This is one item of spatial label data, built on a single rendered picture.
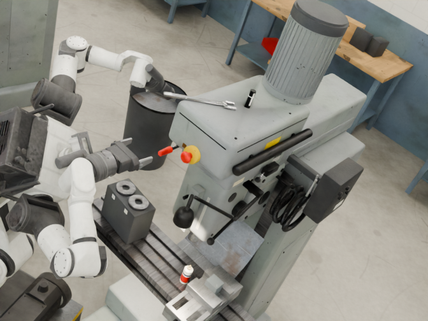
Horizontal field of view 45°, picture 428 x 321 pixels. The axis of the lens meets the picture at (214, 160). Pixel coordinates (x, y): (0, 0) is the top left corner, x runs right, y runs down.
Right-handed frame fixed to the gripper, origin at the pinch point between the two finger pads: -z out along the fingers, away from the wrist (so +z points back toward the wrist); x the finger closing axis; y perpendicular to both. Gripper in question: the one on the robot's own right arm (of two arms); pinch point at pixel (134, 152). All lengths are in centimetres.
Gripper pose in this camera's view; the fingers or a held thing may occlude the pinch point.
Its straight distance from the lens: 171.8
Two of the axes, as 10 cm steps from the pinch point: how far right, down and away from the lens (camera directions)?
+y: -3.0, 7.4, 6.0
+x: -7.0, -6.0, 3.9
